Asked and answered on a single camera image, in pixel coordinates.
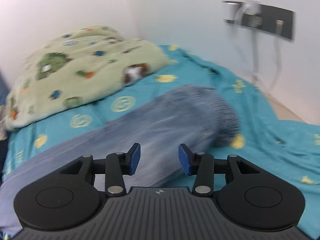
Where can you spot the green cartoon fleece blanket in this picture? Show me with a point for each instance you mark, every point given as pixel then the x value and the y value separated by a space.
pixel 78 68

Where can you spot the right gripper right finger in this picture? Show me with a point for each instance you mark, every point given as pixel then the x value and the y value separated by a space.
pixel 204 166

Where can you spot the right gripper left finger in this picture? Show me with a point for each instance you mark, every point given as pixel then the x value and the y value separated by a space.
pixel 113 167

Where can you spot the white power adapter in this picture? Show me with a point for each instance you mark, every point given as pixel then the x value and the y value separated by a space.
pixel 252 7

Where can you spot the teal patterned bed sheet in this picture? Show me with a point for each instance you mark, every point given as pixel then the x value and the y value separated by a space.
pixel 288 149

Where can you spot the blue denim jeans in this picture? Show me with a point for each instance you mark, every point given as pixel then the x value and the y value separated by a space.
pixel 193 115

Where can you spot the grey wall socket panel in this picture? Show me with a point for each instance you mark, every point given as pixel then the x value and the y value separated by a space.
pixel 268 15

